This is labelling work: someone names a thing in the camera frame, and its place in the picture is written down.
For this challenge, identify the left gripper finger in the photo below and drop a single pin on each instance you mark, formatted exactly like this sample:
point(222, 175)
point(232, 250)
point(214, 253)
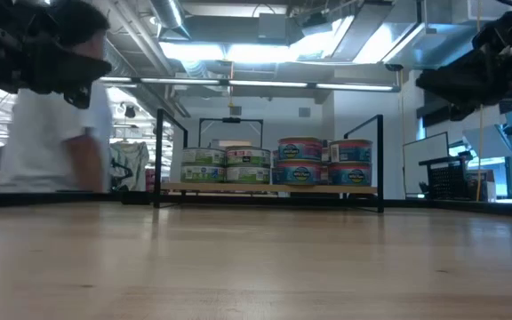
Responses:
point(82, 66)
point(79, 97)

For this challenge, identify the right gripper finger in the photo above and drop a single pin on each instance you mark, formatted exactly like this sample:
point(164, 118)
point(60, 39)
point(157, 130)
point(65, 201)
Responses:
point(465, 109)
point(456, 75)

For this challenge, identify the person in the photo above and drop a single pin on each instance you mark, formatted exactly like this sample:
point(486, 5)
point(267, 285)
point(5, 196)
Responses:
point(47, 133)

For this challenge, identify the white board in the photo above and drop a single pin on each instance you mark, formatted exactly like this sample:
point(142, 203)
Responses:
point(422, 164)

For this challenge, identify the black mesh cart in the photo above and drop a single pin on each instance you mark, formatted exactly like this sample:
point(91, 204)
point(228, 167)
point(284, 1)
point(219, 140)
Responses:
point(447, 180)

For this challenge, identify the gray hanging cloth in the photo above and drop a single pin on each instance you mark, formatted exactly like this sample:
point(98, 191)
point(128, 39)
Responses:
point(131, 162)

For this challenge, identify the white storage box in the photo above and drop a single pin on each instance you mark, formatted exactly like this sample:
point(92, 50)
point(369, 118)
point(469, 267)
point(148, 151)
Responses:
point(231, 143)

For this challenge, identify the ceiling strip light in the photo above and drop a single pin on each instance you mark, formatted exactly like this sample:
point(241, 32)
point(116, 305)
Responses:
point(265, 83)

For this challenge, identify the silver ventilation duct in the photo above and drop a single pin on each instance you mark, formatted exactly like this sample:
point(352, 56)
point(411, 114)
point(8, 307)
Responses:
point(171, 15)

